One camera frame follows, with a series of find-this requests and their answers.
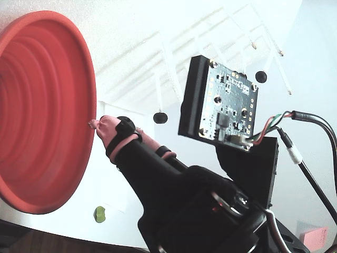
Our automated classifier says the white foam board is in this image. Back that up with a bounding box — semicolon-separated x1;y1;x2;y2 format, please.
0;0;302;116

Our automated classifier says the pink sticky note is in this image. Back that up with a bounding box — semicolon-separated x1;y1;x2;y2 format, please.
302;226;330;251

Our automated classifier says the red collapsible silicone cup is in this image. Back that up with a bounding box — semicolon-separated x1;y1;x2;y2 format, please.
0;10;96;215

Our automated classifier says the green leaf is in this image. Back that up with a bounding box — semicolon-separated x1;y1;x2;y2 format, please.
94;206;106;223

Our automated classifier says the black cable with white plug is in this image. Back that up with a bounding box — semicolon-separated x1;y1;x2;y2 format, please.
277;127;337;222

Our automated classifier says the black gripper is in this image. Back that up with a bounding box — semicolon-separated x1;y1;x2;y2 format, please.
88;115;266;253

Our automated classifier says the white paper sheet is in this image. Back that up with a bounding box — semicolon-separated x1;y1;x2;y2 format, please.
96;101;148;213

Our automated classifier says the thick white pipe cleaner stem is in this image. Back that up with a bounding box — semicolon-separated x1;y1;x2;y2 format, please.
157;30;185;106

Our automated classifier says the servo wire bundle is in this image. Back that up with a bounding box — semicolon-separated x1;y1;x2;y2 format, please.
260;208;289;253

